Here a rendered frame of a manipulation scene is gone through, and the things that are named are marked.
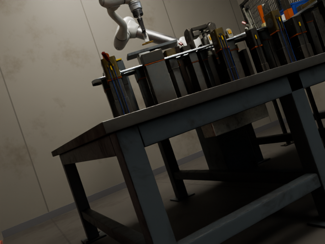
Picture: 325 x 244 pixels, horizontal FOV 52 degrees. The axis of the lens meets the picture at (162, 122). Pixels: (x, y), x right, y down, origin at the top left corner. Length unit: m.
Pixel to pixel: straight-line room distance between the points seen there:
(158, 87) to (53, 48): 2.79
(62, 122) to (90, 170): 0.68
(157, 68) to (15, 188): 2.75
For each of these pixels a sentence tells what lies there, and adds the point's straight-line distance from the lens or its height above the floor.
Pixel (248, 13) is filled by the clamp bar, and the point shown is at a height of 1.17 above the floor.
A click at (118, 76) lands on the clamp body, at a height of 0.95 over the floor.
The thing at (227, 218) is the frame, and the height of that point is 0.23.
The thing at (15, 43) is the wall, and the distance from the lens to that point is 4.47.
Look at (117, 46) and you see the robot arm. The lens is 2.97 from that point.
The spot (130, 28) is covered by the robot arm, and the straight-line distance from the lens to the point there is 3.02.
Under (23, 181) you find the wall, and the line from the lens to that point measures 4.20.
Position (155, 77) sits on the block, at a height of 0.89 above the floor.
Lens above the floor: 0.64
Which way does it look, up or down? level
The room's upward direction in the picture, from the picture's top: 19 degrees counter-clockwise
